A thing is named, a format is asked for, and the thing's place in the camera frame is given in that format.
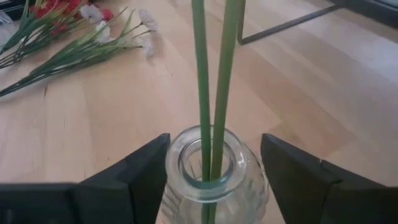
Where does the red tulip green stem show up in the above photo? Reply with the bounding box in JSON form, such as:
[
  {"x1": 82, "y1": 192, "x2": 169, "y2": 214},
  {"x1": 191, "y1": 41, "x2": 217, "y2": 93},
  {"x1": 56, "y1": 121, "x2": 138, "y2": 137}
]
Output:
[
  {"x1": 190, "y1": 0, "x2": 213, "y2": 224},
  {"x1": 207, "y1": 0, "x2": 247, "y2": 224}
]

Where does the white artificial flower bunch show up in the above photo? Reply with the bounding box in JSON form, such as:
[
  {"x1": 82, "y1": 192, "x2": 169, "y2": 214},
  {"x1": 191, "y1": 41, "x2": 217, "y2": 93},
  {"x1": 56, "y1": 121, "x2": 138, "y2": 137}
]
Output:
[{"x1": 0, "y1": 8, "x2": 160, "y2": 98}]

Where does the red artificial flower bunch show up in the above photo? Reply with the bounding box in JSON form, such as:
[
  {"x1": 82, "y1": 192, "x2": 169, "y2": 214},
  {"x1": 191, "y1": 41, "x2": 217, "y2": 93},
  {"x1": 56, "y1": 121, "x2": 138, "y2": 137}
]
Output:
[{"x1": 0, "y1": 0, "x2": 115, "y2": 70}]

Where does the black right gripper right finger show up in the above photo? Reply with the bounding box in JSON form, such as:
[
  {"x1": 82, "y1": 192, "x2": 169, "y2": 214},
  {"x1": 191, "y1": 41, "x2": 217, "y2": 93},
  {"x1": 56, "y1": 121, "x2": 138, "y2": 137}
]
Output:
[{"x1": 260, "y1": 133, "x2": 398, "y2": 224}]

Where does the wooden shelf black metal frame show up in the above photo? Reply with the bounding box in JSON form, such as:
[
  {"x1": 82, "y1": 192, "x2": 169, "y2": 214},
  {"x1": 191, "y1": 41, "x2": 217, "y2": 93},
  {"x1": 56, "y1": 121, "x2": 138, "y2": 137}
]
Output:
[{"x1": 236, "y1": 0, "x2": 345, "y2": 46}]

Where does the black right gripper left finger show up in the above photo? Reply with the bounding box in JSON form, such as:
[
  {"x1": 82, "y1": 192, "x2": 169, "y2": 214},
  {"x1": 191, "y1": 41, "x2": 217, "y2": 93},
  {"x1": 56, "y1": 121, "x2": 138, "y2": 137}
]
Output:
[{"x1": 0, "y1": 133, "x2": 171, "y2": 224}]

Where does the ribbed cylindrical glass vase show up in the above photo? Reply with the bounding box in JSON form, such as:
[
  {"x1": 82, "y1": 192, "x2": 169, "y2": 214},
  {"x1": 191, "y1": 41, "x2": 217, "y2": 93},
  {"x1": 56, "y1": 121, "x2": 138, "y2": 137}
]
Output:
[{"x1": 157, "y1": 124, "x2": 270, "y2": 224}]

